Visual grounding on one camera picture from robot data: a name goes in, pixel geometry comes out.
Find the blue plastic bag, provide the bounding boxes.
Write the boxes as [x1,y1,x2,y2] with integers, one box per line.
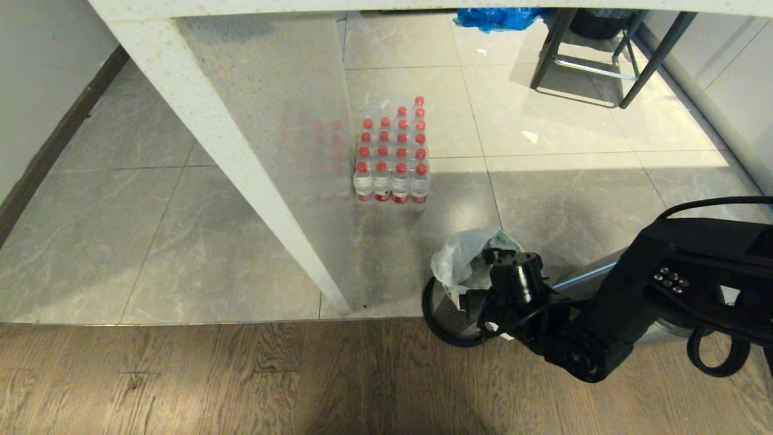
[453,7,548,33]

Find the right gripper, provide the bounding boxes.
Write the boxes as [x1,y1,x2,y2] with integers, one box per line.
[461,288,507,330]

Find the white stone counter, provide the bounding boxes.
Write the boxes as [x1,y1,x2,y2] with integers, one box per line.
[88,0,773,316]

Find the pack of red-capped water bottles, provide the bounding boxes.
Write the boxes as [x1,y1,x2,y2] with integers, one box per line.
[351,94,433,210]

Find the white trash bag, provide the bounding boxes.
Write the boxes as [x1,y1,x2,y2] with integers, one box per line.
[431,228,524,310]

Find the black metal stool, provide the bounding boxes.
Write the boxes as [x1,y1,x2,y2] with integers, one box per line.
[530,8,699,110]

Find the black round bin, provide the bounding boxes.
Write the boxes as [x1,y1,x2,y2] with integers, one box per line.
[568,8,636,40]

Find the dark wooden baseboard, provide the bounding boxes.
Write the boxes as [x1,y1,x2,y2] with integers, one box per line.
[0,45,131,250]

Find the black cable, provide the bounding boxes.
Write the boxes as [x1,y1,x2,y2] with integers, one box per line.
[657,195,773,222]
[687,325,745,379]

